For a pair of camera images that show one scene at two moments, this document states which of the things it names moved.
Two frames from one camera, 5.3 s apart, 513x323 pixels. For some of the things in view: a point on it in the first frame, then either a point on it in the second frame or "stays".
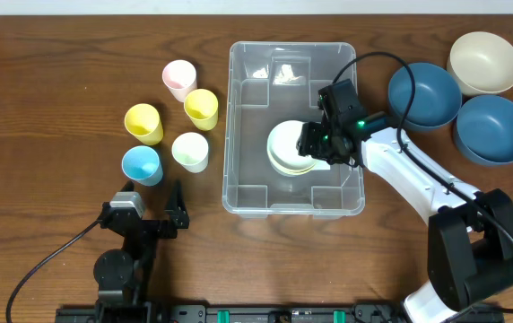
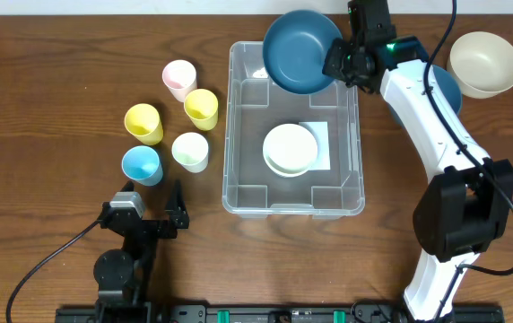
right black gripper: (312, 142) to (336, 60)
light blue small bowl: (292, 175) stays
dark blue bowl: (491, 130) to (295, 49)
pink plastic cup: (180, 78) stays
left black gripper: (150, 226) stays
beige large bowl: (483, 63) stays
